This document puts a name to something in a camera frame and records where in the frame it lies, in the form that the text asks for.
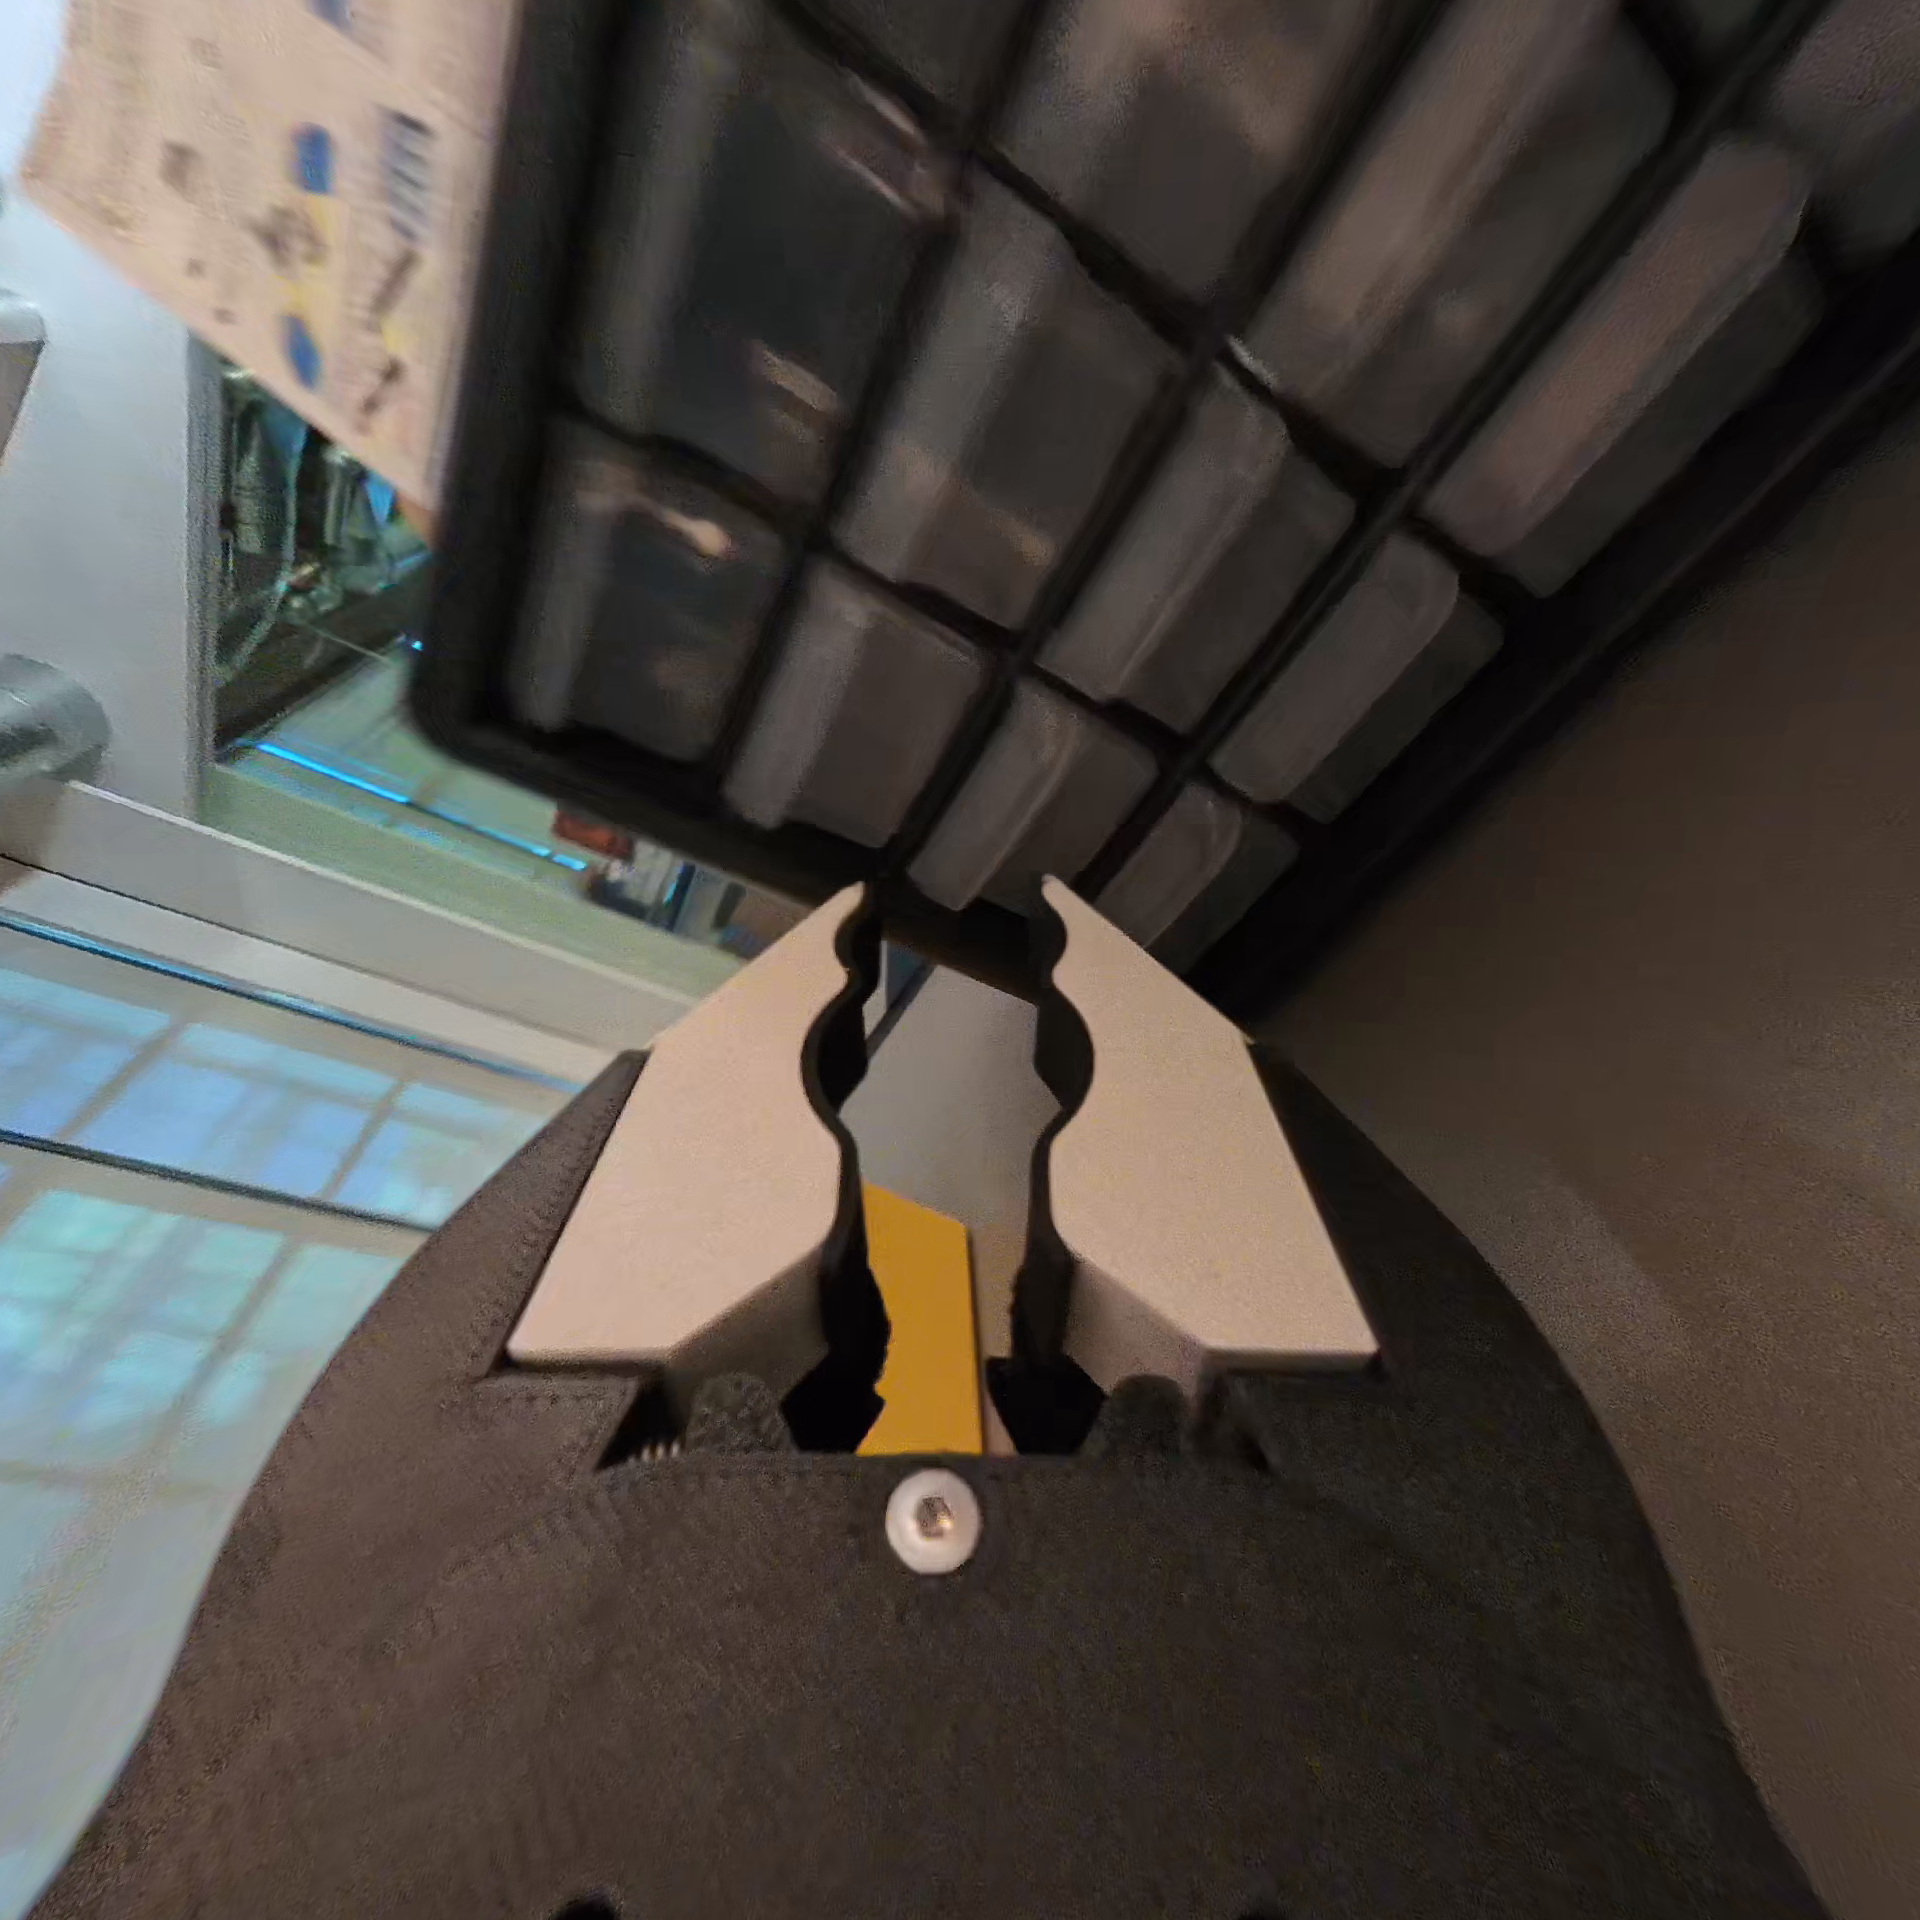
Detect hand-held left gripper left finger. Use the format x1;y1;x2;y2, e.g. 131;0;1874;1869
505;880;896;1455

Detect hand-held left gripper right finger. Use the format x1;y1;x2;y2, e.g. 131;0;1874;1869
982;874;1378;1455

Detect yellow plastic bin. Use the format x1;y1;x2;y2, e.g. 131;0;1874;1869
853;1187;985;1455

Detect rows of clear drawers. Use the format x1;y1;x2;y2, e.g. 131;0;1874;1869
512;0;1920;964

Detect black drawer cabinet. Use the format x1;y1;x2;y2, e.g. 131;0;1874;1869
410;0;1920;1022

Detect printed instruction poster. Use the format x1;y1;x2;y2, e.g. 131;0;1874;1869
17;0;518;547

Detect silver metal duct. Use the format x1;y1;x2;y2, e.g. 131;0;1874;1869
0;652;114;821

